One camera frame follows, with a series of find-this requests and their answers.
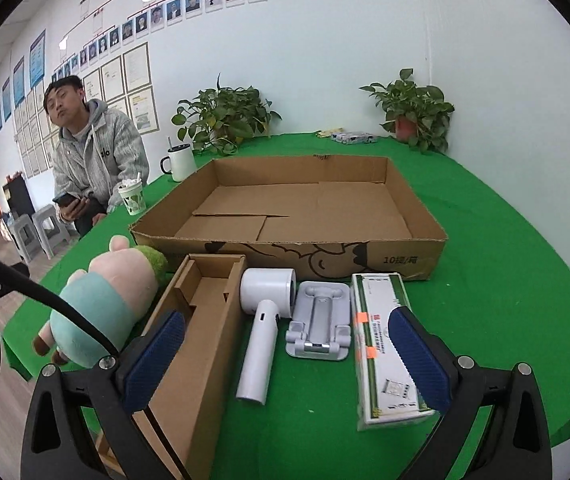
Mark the large leafy potted plant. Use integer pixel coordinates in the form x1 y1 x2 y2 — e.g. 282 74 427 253
171 74 282 157

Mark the row of blue wall posters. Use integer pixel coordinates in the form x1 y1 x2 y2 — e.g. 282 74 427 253
0 29 46 153

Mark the white flat packet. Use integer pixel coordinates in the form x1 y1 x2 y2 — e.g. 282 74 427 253
330 130 378 145

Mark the group of framed wall certificates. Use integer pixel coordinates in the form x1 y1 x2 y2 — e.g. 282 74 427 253
12 42 160 178

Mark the narrow brown cardboard box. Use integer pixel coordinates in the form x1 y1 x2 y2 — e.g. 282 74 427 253
132 254 248 480

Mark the black cabinet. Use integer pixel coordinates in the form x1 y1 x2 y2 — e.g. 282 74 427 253
2 177 36 221

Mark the wall chart of portrait photos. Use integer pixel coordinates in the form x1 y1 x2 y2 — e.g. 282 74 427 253
52 0 271 78

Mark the green tablecloth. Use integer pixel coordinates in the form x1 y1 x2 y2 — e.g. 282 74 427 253
2 132 570 480

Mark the large cardboard box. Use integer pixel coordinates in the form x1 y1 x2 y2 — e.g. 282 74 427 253
130 155 448 283

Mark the potted plant in orange pot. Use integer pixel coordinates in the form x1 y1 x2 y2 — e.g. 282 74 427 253
359 68 455 156

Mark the grey plastic stool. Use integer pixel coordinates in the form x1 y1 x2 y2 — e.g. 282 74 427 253
32 204 72 260
7 214 33 263

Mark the white hair dryer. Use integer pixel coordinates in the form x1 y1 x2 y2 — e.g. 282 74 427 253
236 267 297 404

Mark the white mug with black lid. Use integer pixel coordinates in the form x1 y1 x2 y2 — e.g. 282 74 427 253
160 137 197 183

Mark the pink pig plush toy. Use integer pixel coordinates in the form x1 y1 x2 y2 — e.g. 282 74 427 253
33 234 170 368

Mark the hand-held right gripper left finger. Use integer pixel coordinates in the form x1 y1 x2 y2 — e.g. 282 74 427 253
21 309 201 480

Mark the white tray with small parts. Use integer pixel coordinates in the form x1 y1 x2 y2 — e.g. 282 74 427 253
285 281 353 362

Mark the black cable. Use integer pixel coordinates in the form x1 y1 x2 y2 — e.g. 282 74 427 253
0 240 120 358

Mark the green and white medicine box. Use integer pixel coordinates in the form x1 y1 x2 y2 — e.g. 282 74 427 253
351 272 438 432

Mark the green printed paper cup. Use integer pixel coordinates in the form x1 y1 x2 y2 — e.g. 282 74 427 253
117 172 146 217

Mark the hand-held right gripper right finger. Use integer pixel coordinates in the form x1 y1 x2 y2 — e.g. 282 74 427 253
389 307 553 480

